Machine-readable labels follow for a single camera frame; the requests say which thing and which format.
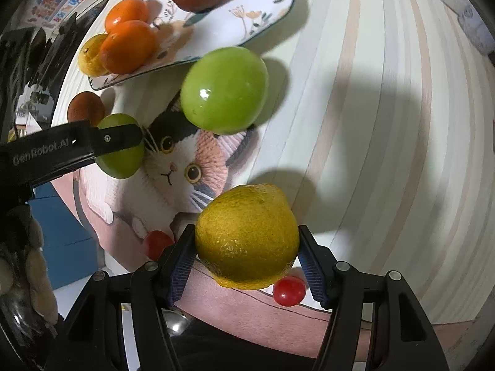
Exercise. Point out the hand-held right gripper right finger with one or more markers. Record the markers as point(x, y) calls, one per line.
point(313, 278)

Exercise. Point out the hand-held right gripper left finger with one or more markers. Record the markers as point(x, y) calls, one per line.
point(181, 274)

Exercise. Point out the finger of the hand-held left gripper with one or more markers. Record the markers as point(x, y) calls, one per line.
point(116, 139)

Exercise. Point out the small green plum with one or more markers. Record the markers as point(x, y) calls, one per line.
point(120, 166)

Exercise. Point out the yellow lemon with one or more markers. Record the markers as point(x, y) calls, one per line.
point(247, 235)

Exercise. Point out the person's left hand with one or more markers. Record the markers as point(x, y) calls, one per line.
point(38, 278)

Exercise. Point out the red cherry tomato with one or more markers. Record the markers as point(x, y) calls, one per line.
point(289, 291)
point(156, 243)

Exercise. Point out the brown round fruit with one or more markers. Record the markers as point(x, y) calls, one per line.
point(85, 106)

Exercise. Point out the pink cat-print mat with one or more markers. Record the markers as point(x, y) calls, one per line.
point(162, 193)

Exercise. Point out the blue box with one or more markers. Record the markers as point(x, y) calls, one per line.
point(65, 232)

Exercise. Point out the small yellow citrus fruit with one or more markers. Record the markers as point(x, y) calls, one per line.
point(89, 60)

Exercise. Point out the orange tangerine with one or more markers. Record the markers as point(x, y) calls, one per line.
point(129, 46)
point(127, 11)

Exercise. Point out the striped tablecloth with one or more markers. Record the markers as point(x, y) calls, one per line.
point(367, 123)

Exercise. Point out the floral ceramic plate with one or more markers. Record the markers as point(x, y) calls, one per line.
point(251, 11)

